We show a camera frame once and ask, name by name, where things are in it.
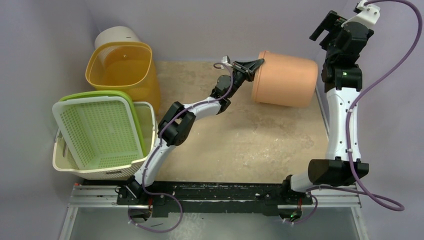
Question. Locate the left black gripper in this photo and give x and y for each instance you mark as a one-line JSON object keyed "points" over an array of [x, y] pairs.
{"points": [[247, 70]]}

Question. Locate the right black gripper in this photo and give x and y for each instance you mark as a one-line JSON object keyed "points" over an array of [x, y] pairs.
{"points": [[327, 25]]}

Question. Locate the orange plastic bucket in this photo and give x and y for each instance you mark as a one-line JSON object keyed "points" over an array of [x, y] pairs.
{"points": [[285, 80]]}

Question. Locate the yellow slatted plastic basket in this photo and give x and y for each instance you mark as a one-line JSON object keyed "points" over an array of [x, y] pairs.
{"points": [[126, 66]]}

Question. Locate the green plastic tub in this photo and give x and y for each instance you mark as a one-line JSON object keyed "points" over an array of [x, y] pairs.
{"points": [[136, 116]]}

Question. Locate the white perforated plastic basket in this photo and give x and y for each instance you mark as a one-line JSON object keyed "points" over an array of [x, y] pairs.
{"points": [[96, 136]]}

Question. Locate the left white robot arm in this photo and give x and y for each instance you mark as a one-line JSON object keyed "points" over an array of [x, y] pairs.
{"points": [[177, 123]]}

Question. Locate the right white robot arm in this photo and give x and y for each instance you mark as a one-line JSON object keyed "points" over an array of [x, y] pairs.
{"points": [[343, 82]]}

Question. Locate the cream laundry basket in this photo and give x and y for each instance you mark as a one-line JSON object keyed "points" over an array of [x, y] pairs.
{"points": [[63, 161]]}

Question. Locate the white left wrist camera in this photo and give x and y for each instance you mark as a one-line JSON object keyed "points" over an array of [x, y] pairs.
{"points": [[226, 60]]}

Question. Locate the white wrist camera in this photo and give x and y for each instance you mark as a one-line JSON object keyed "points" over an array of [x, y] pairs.
{"points": [[226, 60], [368, 14]]}

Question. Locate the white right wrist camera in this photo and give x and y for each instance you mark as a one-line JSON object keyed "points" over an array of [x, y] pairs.
{"points": [[368, 14]]}

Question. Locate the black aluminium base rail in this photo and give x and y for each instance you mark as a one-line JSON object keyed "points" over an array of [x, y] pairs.
{"points": [[174, 197]]}

